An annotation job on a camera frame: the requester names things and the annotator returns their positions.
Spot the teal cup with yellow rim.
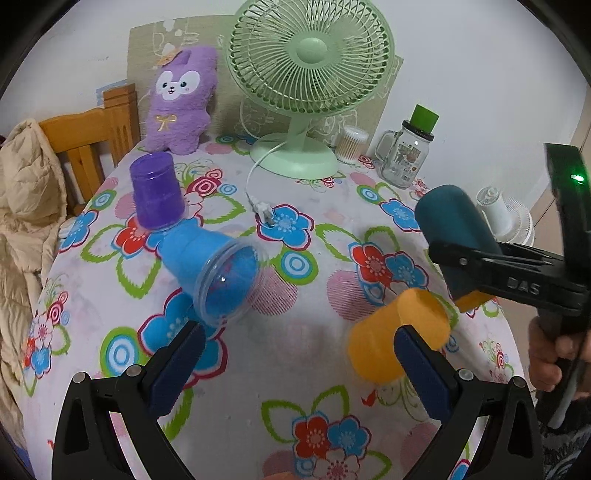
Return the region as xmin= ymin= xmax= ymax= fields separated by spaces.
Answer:
xmin=415 ymin=185 xmax=502 ymax=312

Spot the orange plastic cup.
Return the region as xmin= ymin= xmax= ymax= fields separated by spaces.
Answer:
xmin=346 ymin=288 xmax=451 ymax=385

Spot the green cup on jar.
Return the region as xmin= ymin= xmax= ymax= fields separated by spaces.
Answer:
xmin=410 ymin=104 xmax=439 ymax=135

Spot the blue plastic cup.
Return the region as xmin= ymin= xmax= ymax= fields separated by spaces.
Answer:
xmin=158 ymin=219 xmax=266 ymax=327

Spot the purple plastic cup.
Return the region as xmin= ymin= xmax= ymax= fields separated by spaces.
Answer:
xmin=129 ymin=152 xmax=185 ymax=231

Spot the person's right hand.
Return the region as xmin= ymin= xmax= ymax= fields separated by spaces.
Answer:
xmin=528 ymin=317 xmax=590 ymax=400

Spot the white floor fan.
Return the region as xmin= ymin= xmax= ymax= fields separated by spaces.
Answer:
xmin=476 ymin=186 xmax=535 ymax=247

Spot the glass mason jar mug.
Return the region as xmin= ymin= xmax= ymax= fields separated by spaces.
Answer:
xmin=375 ymin=120 xmax=434 ymax=189

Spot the floral tablecloth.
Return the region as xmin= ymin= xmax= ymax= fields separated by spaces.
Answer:
xmin=22 ymin=136 xmax=523 ymax=479

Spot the cotton swab container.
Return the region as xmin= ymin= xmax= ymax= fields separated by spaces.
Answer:
xmin=335 ymin=125 xmax=369 ymax=165

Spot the beige quilted blanket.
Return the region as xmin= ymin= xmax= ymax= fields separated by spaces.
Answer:
xmin=0 ymin=119 xmax=67 ymax=448

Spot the green desk fan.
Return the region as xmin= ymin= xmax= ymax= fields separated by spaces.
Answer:
xmin=225 ymin=1 xmax=394 ymax=180

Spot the wooden chair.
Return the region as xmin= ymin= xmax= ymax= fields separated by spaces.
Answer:
xmin=40 ymin=83 xmax=140 ymax=215

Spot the purple plush bunny toy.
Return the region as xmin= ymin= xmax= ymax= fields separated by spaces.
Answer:
xmin=144 ymin=45 xmax=218 ymax=155

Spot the beige cartoon print board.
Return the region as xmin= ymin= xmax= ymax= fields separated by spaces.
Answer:
xmin=127 ymin=15 xmax=404 ymax=146

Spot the white fan power cable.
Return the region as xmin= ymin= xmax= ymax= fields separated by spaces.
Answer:
xmin=245 ymin=138 xmax=290 ymax=227

